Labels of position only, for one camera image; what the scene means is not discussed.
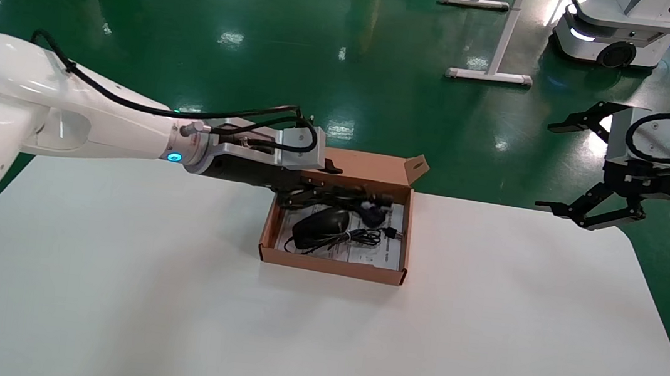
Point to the open brown cardboard box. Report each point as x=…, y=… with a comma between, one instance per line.
x=332, y=266

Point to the printed white paper sheet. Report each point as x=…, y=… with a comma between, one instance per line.
x=374, y=255

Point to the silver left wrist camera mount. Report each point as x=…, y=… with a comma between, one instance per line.
x=250, y=154

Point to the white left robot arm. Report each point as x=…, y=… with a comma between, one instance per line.
x=6, y=87

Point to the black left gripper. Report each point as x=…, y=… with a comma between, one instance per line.
x=248, y=172

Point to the white wheeled mobile robot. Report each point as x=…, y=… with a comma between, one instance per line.
x=644, y=24

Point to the white T-shaped desk leg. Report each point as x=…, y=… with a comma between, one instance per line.
x=489, y=76

